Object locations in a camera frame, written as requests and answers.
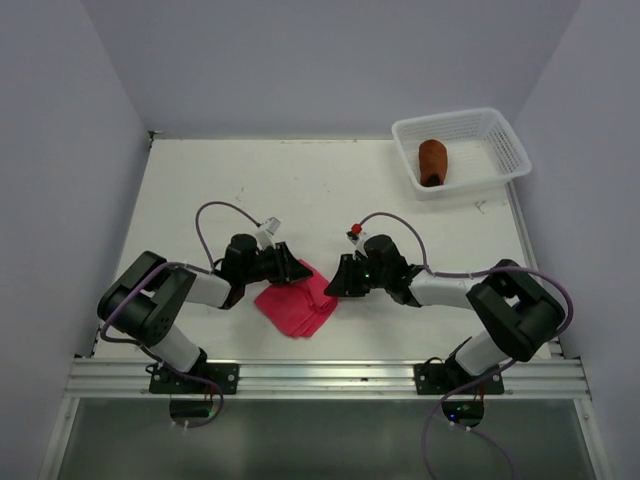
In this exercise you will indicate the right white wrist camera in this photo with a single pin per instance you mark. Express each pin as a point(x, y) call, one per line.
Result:
point(359, 240)

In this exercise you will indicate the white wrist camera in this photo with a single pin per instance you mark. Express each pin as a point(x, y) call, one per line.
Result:
point(359, 240)
point(266, 231)

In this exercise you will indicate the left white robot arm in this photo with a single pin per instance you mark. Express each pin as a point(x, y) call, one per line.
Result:
point(141, 307)

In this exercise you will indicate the pink towel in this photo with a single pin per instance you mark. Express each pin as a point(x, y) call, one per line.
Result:
point(300, 309)

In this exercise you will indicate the aluminium mounting rail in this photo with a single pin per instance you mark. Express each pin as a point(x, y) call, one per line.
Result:
point(324, 379)

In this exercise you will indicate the brown towel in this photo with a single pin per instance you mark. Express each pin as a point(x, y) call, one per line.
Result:
point(433, 163)

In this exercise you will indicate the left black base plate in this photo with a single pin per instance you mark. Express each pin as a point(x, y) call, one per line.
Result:
point(165, 381)

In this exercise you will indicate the white plastic basket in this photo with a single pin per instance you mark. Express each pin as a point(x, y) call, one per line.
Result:
point(483, 151)

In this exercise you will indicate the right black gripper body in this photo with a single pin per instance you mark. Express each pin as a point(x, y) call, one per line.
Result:
point(370, 278)

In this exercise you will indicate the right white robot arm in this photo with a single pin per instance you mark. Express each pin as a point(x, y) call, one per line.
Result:
point(518, 314)

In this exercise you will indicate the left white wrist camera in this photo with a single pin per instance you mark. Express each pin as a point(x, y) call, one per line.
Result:
point(266, 231)

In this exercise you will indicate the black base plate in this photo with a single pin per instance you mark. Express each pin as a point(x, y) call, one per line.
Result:
point(165, 381)
point(436, 377)

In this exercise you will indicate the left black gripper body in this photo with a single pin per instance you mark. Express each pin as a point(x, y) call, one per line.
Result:
point(268, 265)

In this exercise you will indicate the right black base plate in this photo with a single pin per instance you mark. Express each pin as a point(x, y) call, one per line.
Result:
point(436, 377)

